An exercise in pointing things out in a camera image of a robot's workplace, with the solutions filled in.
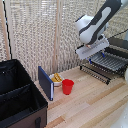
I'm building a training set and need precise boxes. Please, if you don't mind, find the beige woven blind backdrop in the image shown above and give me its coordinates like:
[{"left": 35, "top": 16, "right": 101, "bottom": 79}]
[{"left": 0, "top": 0, "right": 128, "bottom": 83}]

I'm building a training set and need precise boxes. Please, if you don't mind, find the blue yellow box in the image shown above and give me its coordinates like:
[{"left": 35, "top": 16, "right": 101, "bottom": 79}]
[{"left": 37, "top": 65, "right": 55, "bottom": 102}]

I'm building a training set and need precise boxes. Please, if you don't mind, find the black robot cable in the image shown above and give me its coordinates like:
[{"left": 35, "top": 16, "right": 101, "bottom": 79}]
[{"left": 107, "top": 27, "right": 128, "bottom": 40}]

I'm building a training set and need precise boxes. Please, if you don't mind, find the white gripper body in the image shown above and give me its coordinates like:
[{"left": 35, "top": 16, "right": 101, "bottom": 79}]
[{"left": 75, "top": 35, "right": 111, "bottom": 61}]

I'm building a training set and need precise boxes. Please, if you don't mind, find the red plastic cup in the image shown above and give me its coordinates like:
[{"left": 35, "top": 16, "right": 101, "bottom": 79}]
[{"left": 61, "top": 78, "right": 75, "bottom": 96}]

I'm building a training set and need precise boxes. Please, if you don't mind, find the black fabric storage box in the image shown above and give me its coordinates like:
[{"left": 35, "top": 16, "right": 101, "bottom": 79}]
[{"left": 0, "top": 59, "right": 50, "bottom": 128}]

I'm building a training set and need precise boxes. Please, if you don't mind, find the black wire oven rack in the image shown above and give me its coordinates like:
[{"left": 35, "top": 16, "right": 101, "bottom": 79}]
[{"left": 79, "top": 64, "right": 112, "bottom": 85}]

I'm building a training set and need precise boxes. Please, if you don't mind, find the yellow banana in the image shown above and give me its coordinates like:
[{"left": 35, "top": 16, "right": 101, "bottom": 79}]
[{"left": 51, "top": 72, "right": 64, "bottom": 84}]

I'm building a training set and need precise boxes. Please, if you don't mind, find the white bowl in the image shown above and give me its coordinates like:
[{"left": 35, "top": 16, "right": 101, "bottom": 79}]
[{"left": 49, "top": 73, "right": 65, "bottom": 88}]

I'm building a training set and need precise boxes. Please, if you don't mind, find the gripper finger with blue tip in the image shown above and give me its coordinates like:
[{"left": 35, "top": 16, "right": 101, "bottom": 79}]
[
  {"left": 87, "top": 57, "right": 93, "bottom": 65},
  {"left": 101, "top": 49, "right": 107, "bottom": 58}
]

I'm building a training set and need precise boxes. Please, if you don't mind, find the black toaster oven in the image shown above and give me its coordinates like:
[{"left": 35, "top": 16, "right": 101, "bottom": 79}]
[{"left": 99, "top": 36, "right": 128, "bottom": 80}]

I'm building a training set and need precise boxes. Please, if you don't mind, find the black vertical frame bar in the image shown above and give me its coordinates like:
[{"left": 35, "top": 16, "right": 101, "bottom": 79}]
[{"left": 2, "top": 0, "right": 13, "bottom": 62}]

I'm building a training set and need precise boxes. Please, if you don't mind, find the wooden post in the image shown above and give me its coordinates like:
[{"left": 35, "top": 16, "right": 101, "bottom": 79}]
[{"left": 53, "top": 0, "right": 62, "bottom": 76}]

